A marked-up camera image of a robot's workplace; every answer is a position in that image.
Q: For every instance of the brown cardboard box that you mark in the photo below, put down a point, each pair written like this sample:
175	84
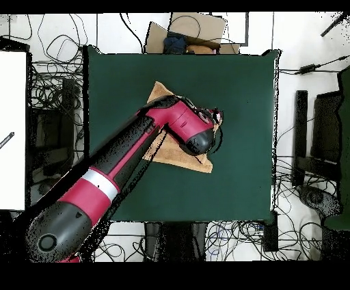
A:
207	27

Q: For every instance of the black chair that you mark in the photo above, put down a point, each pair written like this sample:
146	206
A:
326	128

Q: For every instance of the black stand foot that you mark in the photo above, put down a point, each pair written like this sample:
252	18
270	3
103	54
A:
317	198

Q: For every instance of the black power adaptor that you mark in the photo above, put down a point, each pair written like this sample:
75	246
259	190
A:
307	69

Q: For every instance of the orange cloth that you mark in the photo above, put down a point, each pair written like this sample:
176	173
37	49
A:
199	49

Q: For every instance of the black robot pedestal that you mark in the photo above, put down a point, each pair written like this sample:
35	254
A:
177	240

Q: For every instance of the black upright bar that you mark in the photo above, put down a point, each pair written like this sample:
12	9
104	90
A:
300	131

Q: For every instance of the dark green cloth cover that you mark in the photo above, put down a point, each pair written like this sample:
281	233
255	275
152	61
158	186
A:
345	136

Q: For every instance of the black rod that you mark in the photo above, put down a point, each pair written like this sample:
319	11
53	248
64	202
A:
335	24

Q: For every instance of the black pen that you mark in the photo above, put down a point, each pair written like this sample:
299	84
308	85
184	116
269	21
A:
6	140

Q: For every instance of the tan terry towel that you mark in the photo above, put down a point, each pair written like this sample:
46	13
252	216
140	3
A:
177	158

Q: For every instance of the dark green table cloth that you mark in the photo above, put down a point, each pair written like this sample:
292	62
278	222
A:
240	164

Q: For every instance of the black power strip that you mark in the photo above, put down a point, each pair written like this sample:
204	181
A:
270	232

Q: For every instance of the dark blue cloth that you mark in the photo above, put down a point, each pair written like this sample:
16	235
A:
175	43

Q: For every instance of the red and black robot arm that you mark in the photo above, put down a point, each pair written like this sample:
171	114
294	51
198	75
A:
123	156

